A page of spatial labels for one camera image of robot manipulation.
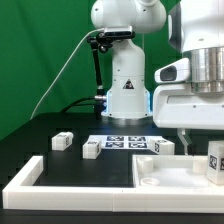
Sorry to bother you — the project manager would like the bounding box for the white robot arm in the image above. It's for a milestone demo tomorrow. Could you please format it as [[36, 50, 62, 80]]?
[[91, 0, 224, 139]]

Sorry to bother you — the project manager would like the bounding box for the AprilTag marker sheet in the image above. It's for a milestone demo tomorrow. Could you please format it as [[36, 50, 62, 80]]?
[[88, 135, 162, 149]]

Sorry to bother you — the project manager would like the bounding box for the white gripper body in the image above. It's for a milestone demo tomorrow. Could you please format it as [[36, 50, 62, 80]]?
[[153, 58, 224, 130]]

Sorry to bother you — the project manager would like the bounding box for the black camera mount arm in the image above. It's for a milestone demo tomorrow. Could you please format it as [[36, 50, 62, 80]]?
[[87, 32, 112, 118]]

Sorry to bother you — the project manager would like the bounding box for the white U-shaped obstacle fence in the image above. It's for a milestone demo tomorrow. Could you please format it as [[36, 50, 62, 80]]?
[[2, 156, 224, 213]]

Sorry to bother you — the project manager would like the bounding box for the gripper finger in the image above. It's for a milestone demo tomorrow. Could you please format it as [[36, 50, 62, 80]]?
[[177, 128, 192, 155]]

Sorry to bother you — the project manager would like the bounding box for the black cable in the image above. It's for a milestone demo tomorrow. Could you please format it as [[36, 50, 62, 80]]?
[[59, 95, 101, 114]]

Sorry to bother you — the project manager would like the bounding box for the white cable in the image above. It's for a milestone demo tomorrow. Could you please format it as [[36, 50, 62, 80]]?
[[29, 27, 105, 120]]

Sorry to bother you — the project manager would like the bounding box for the white square tabletop part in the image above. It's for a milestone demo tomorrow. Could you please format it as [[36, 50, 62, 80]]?
[[132, 155, 217, 188]]

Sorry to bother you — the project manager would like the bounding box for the grey camera on mount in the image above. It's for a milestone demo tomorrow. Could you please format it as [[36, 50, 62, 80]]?
[[103, 26, 134, 38]]

